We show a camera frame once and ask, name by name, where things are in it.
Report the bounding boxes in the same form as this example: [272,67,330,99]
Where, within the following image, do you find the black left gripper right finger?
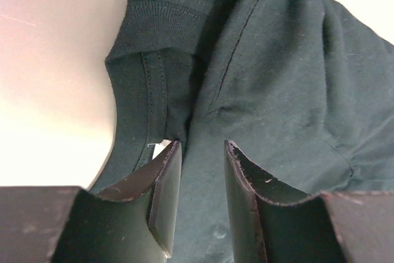
[225,140,393,262]

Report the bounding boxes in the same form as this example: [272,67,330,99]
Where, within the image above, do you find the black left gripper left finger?
[1,141,182,262]

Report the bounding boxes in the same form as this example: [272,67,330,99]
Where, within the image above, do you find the black t-shirt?
[92,0,393,262]

